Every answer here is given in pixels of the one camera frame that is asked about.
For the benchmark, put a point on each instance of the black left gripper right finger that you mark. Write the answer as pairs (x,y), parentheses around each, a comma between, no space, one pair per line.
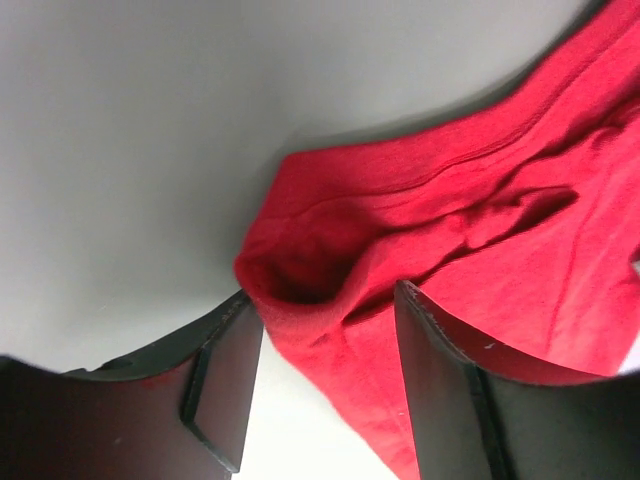
(480,409)

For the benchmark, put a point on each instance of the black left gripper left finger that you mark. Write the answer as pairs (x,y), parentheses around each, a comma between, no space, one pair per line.
(177,408)

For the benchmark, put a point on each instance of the red t shirt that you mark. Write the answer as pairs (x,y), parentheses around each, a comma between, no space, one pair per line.
(522,220)

